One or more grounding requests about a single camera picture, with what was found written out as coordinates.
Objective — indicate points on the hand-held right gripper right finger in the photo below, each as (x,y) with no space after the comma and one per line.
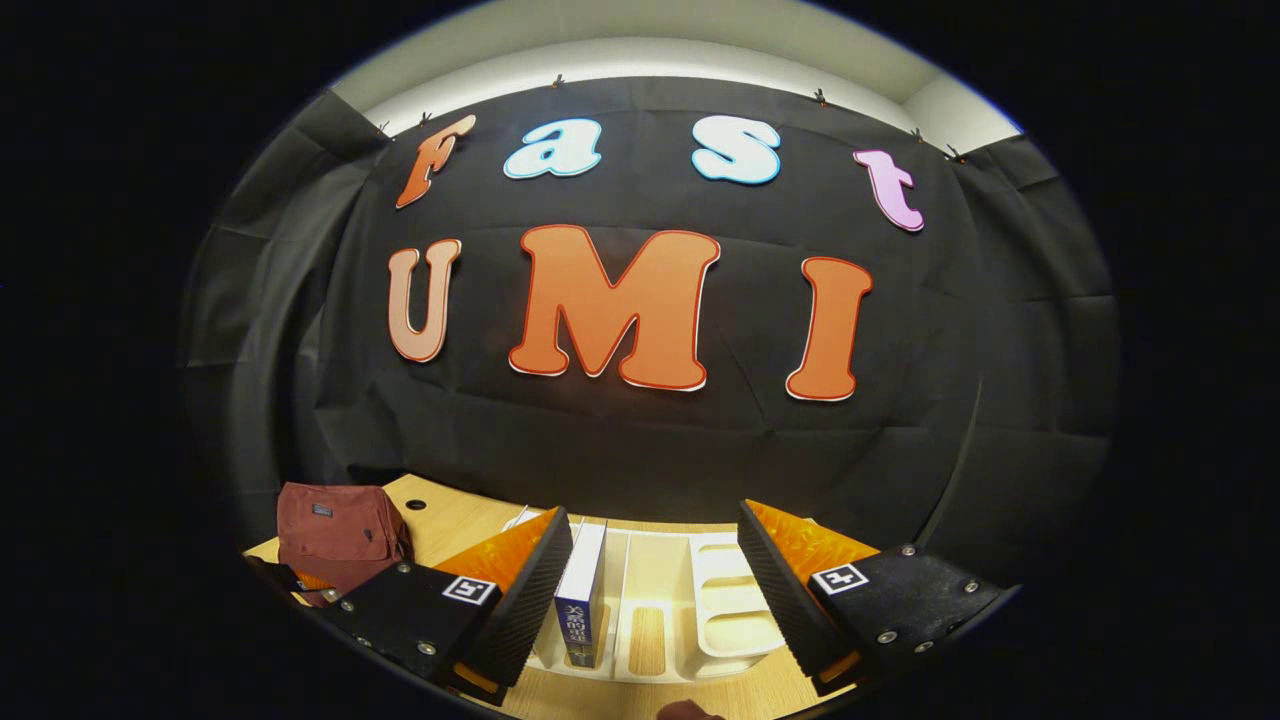
(795,620)

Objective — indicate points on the white bookshelf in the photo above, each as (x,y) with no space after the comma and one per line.
(720,600)

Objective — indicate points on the blue cover book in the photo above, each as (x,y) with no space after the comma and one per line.
(580,600)

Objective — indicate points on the maroon schoolbag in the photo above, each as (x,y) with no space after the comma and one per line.
(340,535)

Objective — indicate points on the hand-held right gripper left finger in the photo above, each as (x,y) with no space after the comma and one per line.
(525,620)

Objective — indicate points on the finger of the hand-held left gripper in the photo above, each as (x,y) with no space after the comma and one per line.
(275,575)

